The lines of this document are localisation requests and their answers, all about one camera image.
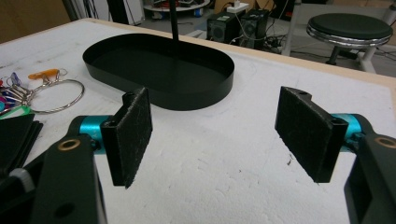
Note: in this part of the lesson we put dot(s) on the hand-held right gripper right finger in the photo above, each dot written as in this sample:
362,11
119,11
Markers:
306,133

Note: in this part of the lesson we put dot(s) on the white round base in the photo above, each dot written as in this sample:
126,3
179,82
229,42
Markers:
177,5

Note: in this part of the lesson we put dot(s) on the black folded wallet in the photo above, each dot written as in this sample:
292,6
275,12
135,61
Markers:
14,140

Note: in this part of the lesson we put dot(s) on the white power strip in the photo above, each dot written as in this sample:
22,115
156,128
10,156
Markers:
238,6

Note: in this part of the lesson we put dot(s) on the black computer box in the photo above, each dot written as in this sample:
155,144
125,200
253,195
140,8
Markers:
222,28
253,28

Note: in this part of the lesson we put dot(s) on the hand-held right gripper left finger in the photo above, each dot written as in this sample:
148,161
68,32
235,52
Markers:
130,140

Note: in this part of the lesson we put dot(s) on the white table leg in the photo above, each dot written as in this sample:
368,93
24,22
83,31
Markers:
291,31

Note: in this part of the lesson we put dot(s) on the orange key tag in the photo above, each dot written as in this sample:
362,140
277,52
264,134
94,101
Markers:
43,74

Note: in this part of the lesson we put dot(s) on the black round chrome stool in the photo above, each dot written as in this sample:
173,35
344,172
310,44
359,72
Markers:
348,28

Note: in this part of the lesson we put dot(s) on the black metal pole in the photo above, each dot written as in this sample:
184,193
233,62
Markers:
174,18

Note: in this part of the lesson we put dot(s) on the black oval metal tray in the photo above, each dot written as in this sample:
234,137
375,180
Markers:
155,74

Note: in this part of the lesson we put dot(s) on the bunch of coloured key tags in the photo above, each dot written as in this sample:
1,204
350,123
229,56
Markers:
14,93

